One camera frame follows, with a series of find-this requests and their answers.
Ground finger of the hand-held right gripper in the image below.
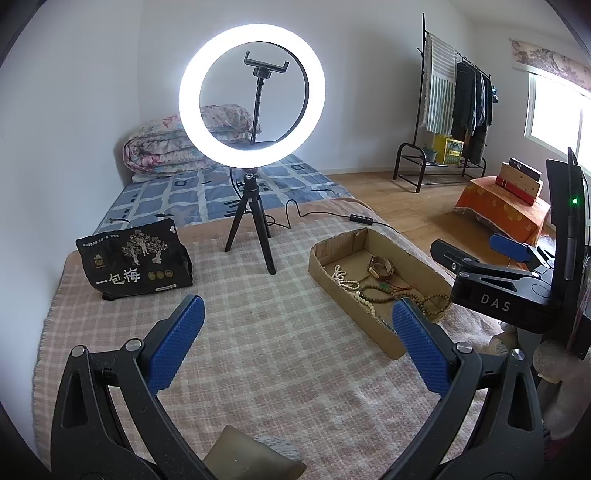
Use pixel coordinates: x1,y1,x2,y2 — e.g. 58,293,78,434
489,233,553,271
430,239,551,278

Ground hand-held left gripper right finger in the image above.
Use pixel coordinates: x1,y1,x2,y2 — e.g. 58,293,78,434
383,296,557,480

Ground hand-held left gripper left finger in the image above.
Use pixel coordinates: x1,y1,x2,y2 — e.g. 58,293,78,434
50,294,206,480

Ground wooden bead strand red cord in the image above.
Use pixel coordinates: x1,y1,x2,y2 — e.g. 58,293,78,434
355,281,451,320

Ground brown strap wristwatch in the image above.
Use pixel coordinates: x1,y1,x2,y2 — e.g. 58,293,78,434
367,256,394,281

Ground shallow cardboard box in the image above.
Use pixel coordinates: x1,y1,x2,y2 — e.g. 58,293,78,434
308,227,455,361

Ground white pearl necklace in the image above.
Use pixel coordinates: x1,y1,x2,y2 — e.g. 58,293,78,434
331,265,362,293

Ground orange cloth covered table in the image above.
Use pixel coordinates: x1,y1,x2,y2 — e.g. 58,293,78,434
454,178,552,247

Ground tan gift box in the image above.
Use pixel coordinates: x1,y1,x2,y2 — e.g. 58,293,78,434
495,164,544,206

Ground dark flat box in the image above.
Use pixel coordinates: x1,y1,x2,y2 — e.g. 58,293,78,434
508,157,544,184

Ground pink plaid blanket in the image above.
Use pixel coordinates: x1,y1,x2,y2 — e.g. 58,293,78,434
31,198,504,480

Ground black snack bag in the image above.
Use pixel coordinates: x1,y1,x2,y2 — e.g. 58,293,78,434
75,218,194,302

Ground yellow box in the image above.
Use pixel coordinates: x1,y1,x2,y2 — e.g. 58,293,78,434
431,134,465,166

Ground window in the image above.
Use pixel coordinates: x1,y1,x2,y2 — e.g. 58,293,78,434
526,74,591,169

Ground beige cloth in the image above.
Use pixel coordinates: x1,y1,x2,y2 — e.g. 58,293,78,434
203,425,308,480

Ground dark hanging clothes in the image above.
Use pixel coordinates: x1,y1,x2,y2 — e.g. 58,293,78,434
450,60,499,162

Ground blue checked bed sheet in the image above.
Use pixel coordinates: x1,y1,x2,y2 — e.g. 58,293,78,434
92,152,356,236

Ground striped towel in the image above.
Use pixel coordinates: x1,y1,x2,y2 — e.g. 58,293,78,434
422,33,459,134

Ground black clothes rack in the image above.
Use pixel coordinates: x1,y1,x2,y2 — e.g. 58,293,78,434
393,13,492,193

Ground floral curtain valance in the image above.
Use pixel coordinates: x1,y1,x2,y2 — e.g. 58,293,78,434
509,37,591,93

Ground folded floral quilt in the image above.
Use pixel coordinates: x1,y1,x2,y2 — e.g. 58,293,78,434
122,104,264,183

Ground black phone holder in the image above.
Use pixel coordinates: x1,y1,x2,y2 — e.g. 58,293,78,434
244,52,290,148

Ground black power cable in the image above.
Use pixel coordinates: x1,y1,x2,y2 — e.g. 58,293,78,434
231,166,402,232

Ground white ring light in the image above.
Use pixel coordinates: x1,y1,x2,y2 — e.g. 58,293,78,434
179,28,326,167

